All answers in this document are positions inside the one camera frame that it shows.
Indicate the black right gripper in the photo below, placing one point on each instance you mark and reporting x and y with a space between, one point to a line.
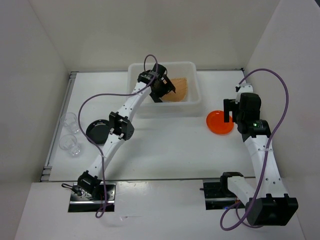
229 105

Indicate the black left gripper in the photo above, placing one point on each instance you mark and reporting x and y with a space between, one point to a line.
166 86

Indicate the tan woven triangular plate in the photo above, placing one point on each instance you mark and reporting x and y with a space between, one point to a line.
181 90

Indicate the orange plastic plate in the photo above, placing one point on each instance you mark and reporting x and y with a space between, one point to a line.
215 122

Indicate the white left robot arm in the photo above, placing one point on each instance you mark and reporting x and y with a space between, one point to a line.
121 130

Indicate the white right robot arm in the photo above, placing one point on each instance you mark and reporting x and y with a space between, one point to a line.
269 203

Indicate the translucent white plastic bin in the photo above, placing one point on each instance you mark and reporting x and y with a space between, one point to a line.
190 107

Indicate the black round plate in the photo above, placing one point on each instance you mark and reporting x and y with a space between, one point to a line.
98 131

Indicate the clear plastic cup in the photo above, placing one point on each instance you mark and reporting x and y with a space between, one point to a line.
70 122
70 145

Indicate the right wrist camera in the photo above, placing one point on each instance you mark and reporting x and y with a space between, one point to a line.
244 88

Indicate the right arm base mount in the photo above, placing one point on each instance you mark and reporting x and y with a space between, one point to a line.
216 194

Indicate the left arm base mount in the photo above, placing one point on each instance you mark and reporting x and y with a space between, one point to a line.
82 202

